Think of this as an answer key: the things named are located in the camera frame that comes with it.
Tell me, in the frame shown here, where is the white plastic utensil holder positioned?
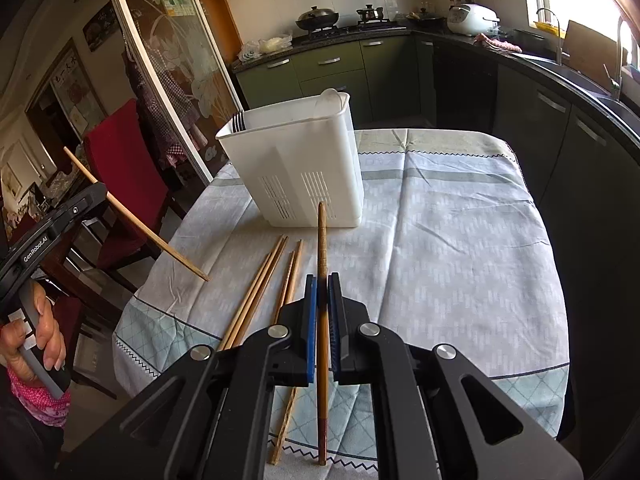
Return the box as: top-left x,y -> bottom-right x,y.
215,89 -> 365,229

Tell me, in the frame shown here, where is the gas stove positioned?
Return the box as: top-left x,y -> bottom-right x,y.
300,19 -> 407,39

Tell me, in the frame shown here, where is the curved metal faucet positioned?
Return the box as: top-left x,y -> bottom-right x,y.
536,7 -> 564,66

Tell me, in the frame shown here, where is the tall metal faucet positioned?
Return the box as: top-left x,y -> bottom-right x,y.
602,15 -> 634,104

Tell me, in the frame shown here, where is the red covered chair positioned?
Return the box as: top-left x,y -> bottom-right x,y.
65,98 -> 175,292

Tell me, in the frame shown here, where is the person's left hand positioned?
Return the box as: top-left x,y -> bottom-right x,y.
0,284 -> 67,377

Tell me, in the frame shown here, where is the frying pan with glass lid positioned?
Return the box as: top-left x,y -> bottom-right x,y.
407,7 -> 448,29

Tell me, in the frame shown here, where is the person's left forearm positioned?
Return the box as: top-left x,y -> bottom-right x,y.
0,362 -> 72,428

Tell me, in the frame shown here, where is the yellow sink rack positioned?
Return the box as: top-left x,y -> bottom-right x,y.
532,20 -> 567,39

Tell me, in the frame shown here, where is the pink cloth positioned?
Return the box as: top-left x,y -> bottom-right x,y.
472,32 -> 522,55

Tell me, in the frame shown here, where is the checked hanging apron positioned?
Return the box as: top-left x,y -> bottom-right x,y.
124,49 -> 207,171

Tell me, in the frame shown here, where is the light wooden chopstick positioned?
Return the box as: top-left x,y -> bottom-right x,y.
226,237 -> 290,352
217,235 -> 287,352
63,146 -> 211,282

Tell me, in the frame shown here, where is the wall calendar poster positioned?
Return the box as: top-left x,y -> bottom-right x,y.
49,44 -> 102,133

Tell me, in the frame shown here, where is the white rice cooker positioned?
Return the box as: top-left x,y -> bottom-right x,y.
446,3 -> 501,36

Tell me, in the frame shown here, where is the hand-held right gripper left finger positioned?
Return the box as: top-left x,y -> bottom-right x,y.
60,274 -> 319,480

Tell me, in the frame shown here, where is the black wok with lid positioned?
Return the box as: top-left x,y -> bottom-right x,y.
295,5 -> 340,31

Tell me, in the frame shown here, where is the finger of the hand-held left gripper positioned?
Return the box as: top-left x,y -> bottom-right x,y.
47,182 -> 109,229

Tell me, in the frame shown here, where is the dark lower cabinet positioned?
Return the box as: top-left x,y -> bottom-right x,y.
415,35 -> 640,441

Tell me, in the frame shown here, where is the dark brown chopstick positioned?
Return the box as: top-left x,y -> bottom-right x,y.
316,201 -> 331,467

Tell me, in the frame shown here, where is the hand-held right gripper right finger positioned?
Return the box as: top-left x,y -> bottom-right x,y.
327,272 -> 586,480

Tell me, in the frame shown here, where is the white plastic spoon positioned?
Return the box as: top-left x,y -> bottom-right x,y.
312,88 -> 347,112

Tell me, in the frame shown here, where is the dark framed wall picture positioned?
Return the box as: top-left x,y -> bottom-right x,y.
82,2 -> 121,52

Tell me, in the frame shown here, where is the black counter pot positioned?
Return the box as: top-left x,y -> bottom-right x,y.
512,29 -> 546,51

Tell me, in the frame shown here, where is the white plastic bag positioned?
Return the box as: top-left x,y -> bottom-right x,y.
257,34 -> 294,54

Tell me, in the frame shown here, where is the brown cutting board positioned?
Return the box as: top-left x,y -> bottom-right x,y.
565,19 -> 627,92

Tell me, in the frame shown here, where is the patterned glass sliding door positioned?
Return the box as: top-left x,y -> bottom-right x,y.
100,0 -> 251,187

